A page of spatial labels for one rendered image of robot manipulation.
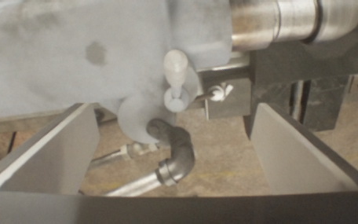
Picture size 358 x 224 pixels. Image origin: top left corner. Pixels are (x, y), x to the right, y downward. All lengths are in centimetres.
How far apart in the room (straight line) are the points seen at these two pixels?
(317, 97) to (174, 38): 55
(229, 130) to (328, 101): 113
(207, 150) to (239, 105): 127
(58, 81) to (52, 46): 5
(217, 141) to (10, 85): 163
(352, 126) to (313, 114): 158
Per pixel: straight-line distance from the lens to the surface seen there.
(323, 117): 78
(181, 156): 25
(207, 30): 26
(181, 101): 25
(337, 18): 34
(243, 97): 62
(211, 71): 60
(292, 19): 32
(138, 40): 25
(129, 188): 28
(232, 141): 185
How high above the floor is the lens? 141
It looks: 61 degrees down
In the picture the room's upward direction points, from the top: 179 degrees clockwise
